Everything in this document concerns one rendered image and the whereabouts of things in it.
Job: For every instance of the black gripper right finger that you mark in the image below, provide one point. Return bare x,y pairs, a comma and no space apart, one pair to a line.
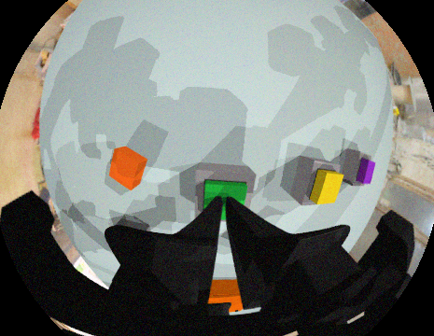
262,253

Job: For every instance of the red button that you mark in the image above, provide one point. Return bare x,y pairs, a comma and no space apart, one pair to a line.
131,224

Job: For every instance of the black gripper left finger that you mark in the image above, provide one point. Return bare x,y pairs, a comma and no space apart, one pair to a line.
189,253

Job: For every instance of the green button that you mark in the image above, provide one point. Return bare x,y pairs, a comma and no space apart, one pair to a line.
223,180

